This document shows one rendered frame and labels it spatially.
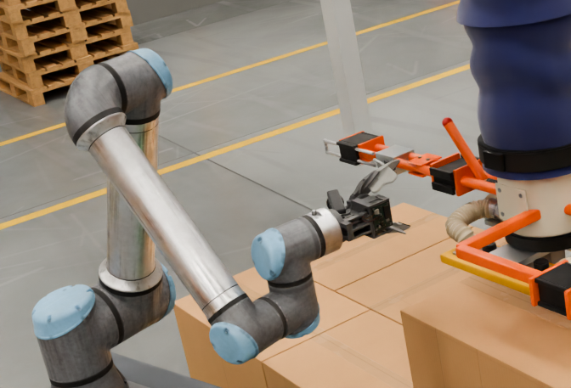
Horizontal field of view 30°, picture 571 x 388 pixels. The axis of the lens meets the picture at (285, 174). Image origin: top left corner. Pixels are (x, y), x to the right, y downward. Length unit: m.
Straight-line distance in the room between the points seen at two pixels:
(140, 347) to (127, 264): 2.16
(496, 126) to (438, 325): 0.50
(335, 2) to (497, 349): 3.93
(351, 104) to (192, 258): 4.07
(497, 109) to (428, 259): 1.62
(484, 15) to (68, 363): 1.21
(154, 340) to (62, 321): 2.22
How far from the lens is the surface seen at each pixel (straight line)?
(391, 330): 3.15
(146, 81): 2.20
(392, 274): 3.49
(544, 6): 1.91
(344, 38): 5.95
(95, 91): 2.13
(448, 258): 2.19
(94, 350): 2.48
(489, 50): 1.95
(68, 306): 2.46
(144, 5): 12.21
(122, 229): 2.40
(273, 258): 2.01
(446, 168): 2.30
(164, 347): 4.56
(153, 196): 2.06
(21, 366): 4.76
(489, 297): 2.38
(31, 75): 9.34
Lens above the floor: 2.04
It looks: 19 degrees down
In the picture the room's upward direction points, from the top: 11 degrees counter-clockwise
